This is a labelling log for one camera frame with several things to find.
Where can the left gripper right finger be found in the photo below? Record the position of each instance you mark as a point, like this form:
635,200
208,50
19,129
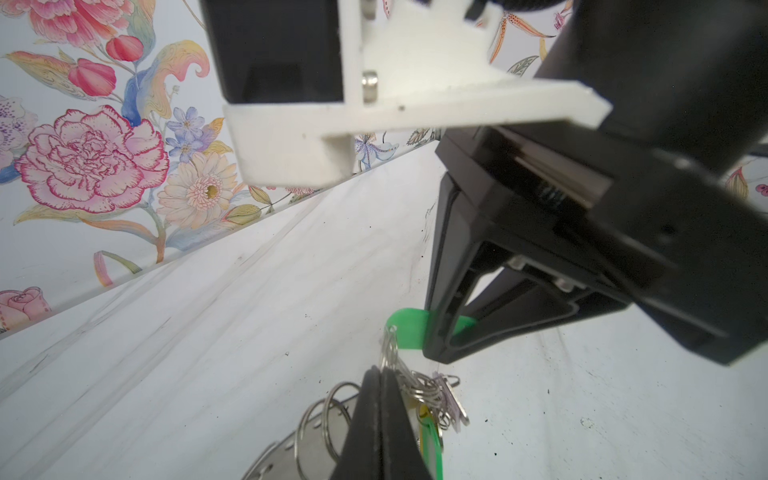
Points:
401,458

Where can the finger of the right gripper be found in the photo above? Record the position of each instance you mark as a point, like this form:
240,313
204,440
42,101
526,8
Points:
465,249

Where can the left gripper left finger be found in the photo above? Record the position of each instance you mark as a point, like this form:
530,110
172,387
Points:
361,457

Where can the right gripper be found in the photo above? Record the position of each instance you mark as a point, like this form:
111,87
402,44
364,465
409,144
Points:
594,224

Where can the metal keyring disc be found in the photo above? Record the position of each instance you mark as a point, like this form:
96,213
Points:
313,449

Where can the green key tag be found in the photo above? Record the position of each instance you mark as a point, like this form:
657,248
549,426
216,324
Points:
414,327

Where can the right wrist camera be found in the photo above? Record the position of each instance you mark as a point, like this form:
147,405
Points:
302,79

